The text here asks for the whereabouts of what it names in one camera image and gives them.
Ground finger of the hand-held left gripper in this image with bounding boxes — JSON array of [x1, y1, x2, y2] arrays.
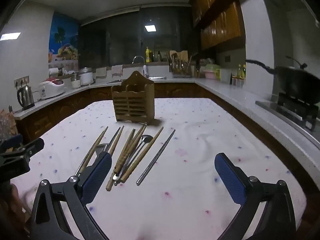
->
[[14, 137, 45, 161], [0, 133, 24, 153]]

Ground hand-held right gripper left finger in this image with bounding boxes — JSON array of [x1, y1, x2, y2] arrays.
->
[[29, 151, 112, 240]]

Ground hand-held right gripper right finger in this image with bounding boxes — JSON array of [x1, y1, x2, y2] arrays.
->
[[214, 152, 297, 240]]

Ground metal fork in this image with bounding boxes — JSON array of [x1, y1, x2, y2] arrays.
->
[[74, 143, 109, 177]]

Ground metal spoon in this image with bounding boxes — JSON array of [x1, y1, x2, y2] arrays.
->
[[114, 134, 153, 180]]

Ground wooden utensil holder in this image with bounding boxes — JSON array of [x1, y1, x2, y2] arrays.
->
[[111, 70, 155, 125]]

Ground dish rack with utensils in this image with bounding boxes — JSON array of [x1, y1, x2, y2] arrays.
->
[[167, 51, 193, 78]]

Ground floral patterned cloth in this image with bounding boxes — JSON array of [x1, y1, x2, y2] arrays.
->
[[0, 109, 19, 153]]

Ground steel electric kettle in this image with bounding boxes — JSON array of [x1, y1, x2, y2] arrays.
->
[[16, 85, 35, 110]]

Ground white floral tablecloth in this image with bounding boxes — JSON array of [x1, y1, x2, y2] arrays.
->
[[10, 97, 307, 240]]

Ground white and red rice cooker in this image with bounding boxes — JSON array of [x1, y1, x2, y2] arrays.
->
[[38, 78, 66, 100]]

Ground wooden lower cabinets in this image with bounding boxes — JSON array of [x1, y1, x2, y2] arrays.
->
[[15, 82, 320, 188]]

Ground wooden cabinets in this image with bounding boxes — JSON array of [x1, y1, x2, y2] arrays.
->
[[15, 82, 320, 188], [190, 0, 247, 52]]

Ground steel cooking pot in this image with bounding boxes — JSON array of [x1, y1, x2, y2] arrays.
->
[[79, 67, 95, 86]]

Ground gas stove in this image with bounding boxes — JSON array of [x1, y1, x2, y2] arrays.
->
[[255, 92, 320, 130]]

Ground row of spice jars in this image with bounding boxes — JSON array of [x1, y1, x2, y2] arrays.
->
[[231, 76, 245, 88]]

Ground white plastic jug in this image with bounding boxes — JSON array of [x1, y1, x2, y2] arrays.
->
[[220, 68, 232, 83]]

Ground pink plastic basin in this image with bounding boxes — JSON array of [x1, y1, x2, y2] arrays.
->
[[203, 70, 220, 80]]

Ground steel kitchen sink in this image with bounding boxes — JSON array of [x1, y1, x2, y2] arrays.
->
[[107, 76, 167, 84]]

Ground black wok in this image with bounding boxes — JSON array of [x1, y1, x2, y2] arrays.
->
[[245, 56, 320, 105]]

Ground wooden cutting board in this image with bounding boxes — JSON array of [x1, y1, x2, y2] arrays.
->
[[169, 50, 188, 65]]

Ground dark kitchen window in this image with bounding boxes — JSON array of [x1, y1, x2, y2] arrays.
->
[[79, 5, 195, 67]]

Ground wooden upper cabinets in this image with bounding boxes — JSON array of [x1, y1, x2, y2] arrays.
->
[[190, 0, 247, 52]]

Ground wall socket strip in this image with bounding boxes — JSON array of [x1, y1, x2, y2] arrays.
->
[[14, 75, 30, 88]]

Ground tropical fruit wall poster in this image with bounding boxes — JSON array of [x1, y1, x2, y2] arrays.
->
[[48, 12, 80, 68]]

